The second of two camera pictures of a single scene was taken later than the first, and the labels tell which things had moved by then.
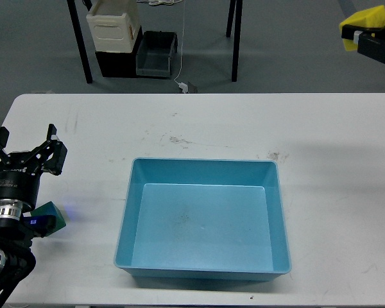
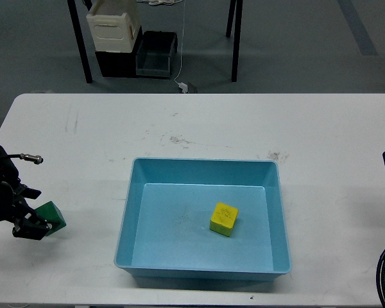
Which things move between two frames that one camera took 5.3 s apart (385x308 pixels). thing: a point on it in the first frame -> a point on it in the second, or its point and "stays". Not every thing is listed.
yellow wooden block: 375,17 -> 223,219
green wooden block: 50,209 stays
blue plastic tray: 203,219 stays
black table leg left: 81,40 stays
